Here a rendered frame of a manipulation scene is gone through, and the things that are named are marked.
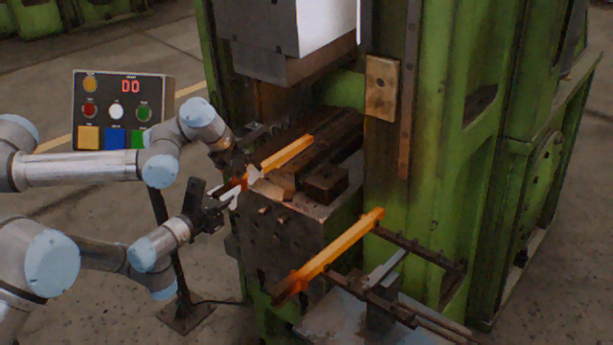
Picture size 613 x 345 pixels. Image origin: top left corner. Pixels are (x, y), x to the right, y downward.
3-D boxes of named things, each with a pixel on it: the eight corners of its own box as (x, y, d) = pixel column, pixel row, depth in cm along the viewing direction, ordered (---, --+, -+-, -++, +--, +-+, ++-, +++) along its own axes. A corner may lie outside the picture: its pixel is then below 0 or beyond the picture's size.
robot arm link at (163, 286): (155, 273, 148) (147, 243, 141) (185, 287, 143) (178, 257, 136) (134, 291, 142) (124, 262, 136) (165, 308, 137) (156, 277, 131)
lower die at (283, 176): (295, 193, 163) (293, 171, 158) (248, 172, 174) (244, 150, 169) (369, 134, 190) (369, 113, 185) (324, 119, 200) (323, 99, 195)
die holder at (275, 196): (326, 323, 177) (322, 220, 152) (243, 275, 197) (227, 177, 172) (408, 231, 213) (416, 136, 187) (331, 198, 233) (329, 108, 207)
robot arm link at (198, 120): (173, 103, 131) (203, 89, 130) (195, 127, 140) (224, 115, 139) (176, 126, 127) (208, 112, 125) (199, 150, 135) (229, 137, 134)
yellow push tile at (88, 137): (97, 149, 178) (97, 127, 178) (77, 148, 180) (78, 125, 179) (100, 149, 180) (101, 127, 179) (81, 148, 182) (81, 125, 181)
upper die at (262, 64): (287, 88, 143) (284, 55, 138) (234, 72, 154) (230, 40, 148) (371, 38, 169) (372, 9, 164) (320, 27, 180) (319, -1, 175)
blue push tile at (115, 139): (124, 152, 176) (124, 129, 176) (104, 149, 178) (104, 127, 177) (127, 151, 178) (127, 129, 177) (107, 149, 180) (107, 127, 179)
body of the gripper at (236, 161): (221, 173, 151) (200, 151, 141) (238, 149, 153) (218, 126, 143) (241, 183, 147) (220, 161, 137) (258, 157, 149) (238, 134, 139)
